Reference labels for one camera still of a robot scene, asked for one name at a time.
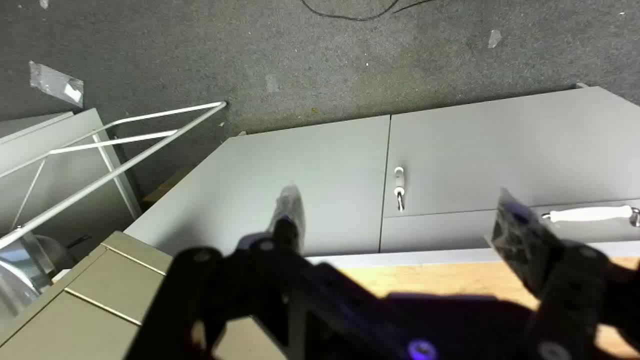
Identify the silver cabinet door handle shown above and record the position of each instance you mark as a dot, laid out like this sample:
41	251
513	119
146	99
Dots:
400	189

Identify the beige filing cabinet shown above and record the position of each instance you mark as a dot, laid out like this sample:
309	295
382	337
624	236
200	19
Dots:
94	310

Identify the stainless steel sink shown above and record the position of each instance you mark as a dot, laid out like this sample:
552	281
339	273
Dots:
27	268

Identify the white cabinet drawer handle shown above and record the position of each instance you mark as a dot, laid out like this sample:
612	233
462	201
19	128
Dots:
594	215

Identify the white metal tube frame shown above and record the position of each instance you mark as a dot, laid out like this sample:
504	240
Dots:
67	175

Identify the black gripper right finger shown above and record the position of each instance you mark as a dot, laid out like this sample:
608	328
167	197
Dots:
579	289

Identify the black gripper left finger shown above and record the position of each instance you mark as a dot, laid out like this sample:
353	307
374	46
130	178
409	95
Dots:
307	310

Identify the grey base cabinet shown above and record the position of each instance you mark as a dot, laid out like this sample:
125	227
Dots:
552	151

